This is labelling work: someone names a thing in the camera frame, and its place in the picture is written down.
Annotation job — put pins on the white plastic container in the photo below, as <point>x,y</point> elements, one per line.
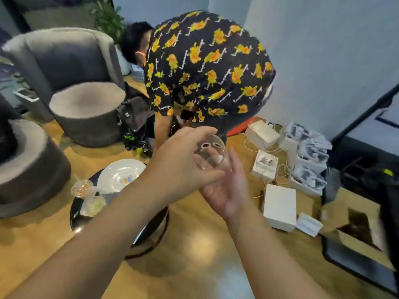
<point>137,73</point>

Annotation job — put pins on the white plate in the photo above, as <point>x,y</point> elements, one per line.
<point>120,175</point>

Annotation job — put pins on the black round side table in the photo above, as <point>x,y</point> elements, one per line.
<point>149,227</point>

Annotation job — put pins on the black bag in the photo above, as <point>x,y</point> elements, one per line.
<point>137,121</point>

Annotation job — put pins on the person's right hand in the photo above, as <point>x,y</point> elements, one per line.
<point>229,193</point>

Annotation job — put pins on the grey armchair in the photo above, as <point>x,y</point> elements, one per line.
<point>28,171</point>
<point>71,77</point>

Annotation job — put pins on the clear plastic wrapped glass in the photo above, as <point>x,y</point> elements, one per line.
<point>81,188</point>

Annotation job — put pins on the small white box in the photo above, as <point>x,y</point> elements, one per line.
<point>309,224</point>

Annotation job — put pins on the pile of open white boxes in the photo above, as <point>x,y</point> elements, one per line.
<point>307,158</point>

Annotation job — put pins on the green potted plant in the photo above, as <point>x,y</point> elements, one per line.
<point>109,21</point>

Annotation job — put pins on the person's right thumb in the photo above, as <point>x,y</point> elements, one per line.
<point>203,161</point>

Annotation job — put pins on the person's left hand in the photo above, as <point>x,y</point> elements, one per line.
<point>174,165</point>

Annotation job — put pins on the open white box with earpiece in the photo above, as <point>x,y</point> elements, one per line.
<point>264,165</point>

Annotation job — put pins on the person's right forearm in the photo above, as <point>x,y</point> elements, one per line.
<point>268,264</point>

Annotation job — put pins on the red flat object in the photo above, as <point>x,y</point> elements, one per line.
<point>241,127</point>

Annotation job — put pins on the crumpled clear plastic wrap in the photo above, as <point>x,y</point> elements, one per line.
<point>93,206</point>

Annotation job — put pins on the brown cardboard box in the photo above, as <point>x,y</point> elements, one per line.
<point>355,227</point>

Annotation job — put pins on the closed white cardboard box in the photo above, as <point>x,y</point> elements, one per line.
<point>261,133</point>

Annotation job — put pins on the person's left thumb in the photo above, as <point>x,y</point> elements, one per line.
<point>208,179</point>

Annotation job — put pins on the large flat white box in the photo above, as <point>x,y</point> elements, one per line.
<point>280,207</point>

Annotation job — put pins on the clear glass cup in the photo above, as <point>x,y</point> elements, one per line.
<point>213,149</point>

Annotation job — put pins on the person's left forearm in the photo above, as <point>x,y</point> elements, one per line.
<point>93,242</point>

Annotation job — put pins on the black stand pole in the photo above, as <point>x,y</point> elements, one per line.
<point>364,115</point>

